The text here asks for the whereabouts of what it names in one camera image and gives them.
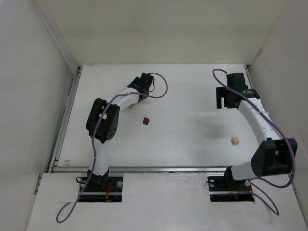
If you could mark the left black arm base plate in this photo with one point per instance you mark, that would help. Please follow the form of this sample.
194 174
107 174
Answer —
101 184

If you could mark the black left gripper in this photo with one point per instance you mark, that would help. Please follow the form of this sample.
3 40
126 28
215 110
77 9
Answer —
134 84

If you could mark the wooden block numbered 55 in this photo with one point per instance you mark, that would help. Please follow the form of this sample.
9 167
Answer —
131 106

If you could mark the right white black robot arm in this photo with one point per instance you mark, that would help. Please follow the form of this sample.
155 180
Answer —
274 160

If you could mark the light wooden cylinder block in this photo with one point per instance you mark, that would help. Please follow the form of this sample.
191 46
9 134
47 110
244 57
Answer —
235 141

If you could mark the aluminium rail frame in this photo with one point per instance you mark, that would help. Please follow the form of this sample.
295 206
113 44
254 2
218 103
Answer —
185 130

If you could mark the dark red wooden cube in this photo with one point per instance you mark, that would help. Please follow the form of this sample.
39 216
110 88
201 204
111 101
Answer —
146 121

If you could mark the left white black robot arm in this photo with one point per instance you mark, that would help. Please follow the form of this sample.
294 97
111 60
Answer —
103 121

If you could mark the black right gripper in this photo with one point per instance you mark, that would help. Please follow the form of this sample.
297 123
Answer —
221 97

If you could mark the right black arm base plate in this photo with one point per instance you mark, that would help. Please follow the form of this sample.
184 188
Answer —
221 184

